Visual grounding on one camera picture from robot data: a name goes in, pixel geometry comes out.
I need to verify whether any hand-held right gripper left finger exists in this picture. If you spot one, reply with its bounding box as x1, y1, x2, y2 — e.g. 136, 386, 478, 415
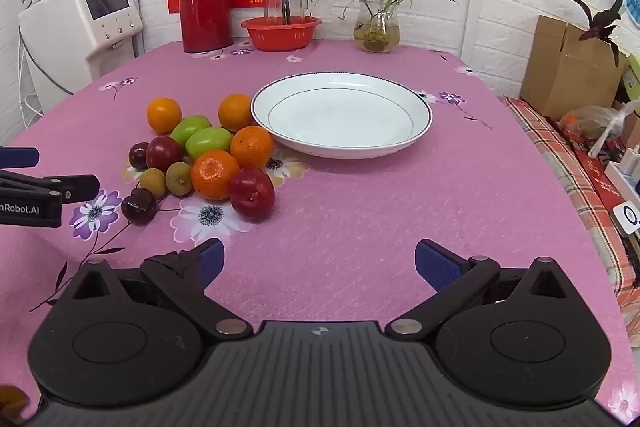
65, 238, 253, 342

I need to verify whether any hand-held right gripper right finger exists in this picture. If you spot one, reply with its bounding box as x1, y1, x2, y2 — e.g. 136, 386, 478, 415
385, 238, 581, 339

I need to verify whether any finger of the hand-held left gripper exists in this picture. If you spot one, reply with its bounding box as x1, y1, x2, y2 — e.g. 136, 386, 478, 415
0, 171, 101, 204
0, 148, 40, 169

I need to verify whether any small dark plum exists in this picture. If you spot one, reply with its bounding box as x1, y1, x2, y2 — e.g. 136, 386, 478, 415
121, 187, 158, 224
128, 142, 151, 171

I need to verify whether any red plum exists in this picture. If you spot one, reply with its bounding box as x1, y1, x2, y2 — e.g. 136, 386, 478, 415
145, 136, 185, 174
229, 167, 276, 223

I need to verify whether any small brown kiwi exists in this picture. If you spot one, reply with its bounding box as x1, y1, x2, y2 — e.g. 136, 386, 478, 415
139, 168, 167, 198
165, 161, 193, 196

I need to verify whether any orange mandarin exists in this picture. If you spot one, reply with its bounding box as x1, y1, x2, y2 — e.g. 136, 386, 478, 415
190, 150, 241, 201
230, 125, 276, 170

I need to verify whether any green jujube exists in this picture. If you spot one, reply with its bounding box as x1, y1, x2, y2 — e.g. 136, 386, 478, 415
185, 127, 234, 162
170, 115, 213, 148

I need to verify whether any smooth orange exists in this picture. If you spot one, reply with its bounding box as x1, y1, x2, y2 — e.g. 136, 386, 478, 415
146, 97, 183, 135
218, 94, 256, 132

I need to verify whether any white plate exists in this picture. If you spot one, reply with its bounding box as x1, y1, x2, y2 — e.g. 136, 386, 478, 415
250, 72, 433, 159

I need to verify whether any pink floral tablecloth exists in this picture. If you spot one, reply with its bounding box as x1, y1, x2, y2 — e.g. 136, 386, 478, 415
0, 38, 640, 427

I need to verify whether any white water dispenser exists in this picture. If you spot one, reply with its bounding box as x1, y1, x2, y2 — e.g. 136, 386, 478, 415
19, 0, 146, 115

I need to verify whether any plaid cloth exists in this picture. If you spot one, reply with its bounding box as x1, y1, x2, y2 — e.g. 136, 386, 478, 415
500, 96, 640, 348

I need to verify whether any red printed cloth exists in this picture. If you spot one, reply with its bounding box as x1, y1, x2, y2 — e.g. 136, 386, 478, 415
575, 151, 626, 228

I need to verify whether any white power strip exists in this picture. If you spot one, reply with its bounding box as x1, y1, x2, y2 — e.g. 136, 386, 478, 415
602, 159, 640, 208

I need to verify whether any clear plastic bag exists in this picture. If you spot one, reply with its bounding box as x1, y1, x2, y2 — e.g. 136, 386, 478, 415
559, 99, 640, 158

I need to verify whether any cardboard box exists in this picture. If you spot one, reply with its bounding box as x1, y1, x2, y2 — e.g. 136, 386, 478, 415
520, 15, 630, 122

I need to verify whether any red plastic basket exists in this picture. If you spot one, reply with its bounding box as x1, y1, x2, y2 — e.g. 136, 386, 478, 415
241, 16, 322, 52

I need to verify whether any glass vase with plant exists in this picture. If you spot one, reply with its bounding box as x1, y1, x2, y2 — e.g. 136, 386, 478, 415
310, 0, 457, 54

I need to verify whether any yellow-green file box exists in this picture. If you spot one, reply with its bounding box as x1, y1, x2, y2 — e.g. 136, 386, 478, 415
620, 54, 640, 102

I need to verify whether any purple leaf plant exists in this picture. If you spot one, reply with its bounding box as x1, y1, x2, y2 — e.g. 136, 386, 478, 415
570, 0, 626, 68

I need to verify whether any white device with blue ring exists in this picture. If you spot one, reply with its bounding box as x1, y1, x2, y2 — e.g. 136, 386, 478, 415
611, 202, 640, 238

